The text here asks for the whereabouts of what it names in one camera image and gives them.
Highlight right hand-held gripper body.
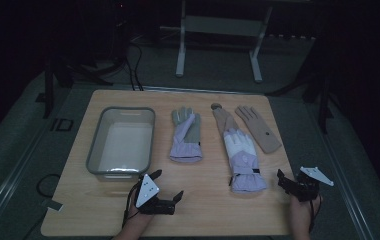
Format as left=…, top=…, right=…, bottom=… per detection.
left=289, top=165, right=335, bottom=203

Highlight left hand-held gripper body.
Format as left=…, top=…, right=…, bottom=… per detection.
left=135, top=173, right=176, bottom=215

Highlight person's right hand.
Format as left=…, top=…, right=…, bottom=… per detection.
left=289, top=194, right=323, bottom=231

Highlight person's left hand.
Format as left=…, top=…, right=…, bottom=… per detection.
left=123, top=199, right=155, bottom=233

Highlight lilac and white ski glove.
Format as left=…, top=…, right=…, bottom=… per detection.
left=222, top=127, right=268, bottom=195

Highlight grey translucent plastic bin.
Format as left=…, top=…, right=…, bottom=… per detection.
left=85, top=105, right=156, bottom=183

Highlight lilac ski glove grey palm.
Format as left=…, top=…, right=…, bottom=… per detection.
left=168, top=106, right=204, bottom=164

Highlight beige knit glove with button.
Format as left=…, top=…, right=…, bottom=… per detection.
left=234, top=105, right=283, bottom=155

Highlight beige knit glove with pompom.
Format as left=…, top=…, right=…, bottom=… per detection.
left=210, top=102, right=241, bottom=138

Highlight black metal stand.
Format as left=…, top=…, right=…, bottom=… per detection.
left=266, top=0, right=337, bottom=135

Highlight metal strip behind table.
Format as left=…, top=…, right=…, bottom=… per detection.
left=140, top=85, right=247, bottom=96

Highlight grey tape piece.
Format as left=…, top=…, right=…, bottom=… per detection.
left=40, top=198, right=65, bottom=212

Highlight black tripod stand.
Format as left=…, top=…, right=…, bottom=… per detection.
left=41, top=0, right=129, bottom=119

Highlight white metal stand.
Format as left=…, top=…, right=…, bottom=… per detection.
left=175, top=0, right=275, bottom=84

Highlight left hand-held gripper black cable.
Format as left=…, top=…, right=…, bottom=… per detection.
left=121, top=184, right=141, bottom=230

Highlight hand-held gripper black cable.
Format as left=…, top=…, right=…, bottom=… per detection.
left=307, top=195, right=323, bottom=234
left=121, top=184, right=141, bottom=230

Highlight right hand-held gripper black cable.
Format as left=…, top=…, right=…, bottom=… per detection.
left=307, top=195, right=323, bottom=234

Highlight black cable loop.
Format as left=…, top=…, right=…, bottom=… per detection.
left=35, top=172, right=61, bottom=199

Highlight black floor cables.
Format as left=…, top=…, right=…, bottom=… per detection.
left=123, top=39, right=145, bottom=92

